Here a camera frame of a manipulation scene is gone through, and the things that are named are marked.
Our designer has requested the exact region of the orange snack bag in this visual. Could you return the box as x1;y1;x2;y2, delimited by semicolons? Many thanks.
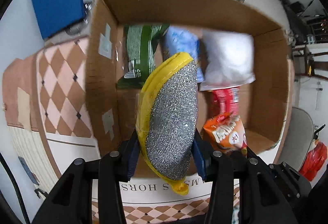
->
203;113;247;157

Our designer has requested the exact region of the red snack bag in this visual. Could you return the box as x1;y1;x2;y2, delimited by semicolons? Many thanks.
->
211;87;239;116

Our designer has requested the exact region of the yellow silver scrub sponge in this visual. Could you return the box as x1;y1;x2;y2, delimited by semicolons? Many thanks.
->
136;52;198;195

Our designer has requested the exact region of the dark green snack bag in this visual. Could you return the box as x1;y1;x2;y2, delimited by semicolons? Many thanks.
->
117;24;169;89

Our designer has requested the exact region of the red plastic bag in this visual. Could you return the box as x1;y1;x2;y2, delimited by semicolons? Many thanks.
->
299;139;327;181

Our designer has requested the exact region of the grey padded chair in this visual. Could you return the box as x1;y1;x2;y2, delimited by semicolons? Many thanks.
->
277;107;314;171

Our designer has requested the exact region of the patterned tablecloth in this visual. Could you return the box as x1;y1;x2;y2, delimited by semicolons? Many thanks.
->
2;37;211;223

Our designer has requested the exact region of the cardboard box with print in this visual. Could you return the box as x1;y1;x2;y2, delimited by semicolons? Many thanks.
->
85;0;293;156

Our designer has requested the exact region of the dark wooden chair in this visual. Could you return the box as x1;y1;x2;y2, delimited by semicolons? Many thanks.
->
292;45;327;81

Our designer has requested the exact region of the white plastic bag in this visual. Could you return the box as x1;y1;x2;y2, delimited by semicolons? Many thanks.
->
200;30;255;91

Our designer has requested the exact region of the light blue packet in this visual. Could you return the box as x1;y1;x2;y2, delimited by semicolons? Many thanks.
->
162;26;204;83

